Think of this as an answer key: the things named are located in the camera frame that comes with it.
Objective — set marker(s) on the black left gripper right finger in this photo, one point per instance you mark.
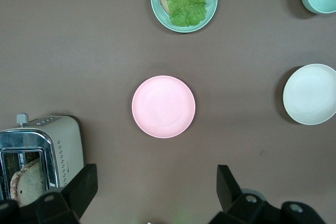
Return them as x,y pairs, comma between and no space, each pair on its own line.
231,195

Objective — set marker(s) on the beige chrome toaster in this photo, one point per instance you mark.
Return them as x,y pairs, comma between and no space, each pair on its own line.
68,140

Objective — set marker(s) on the green plate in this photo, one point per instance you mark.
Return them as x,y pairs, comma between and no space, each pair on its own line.
211,3

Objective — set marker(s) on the green lettuce leaf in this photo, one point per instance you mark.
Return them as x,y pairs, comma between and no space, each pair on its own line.
186,3

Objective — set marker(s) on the toasted bread slice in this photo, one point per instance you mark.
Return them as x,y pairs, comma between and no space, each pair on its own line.
29,182

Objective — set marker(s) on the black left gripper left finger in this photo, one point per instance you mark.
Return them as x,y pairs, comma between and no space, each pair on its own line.
78,192

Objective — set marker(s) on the beige shallow plate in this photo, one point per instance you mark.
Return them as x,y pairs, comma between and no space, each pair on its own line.
309,95

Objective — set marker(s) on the pink shallow plate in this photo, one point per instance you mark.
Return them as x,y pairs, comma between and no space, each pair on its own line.
163,106

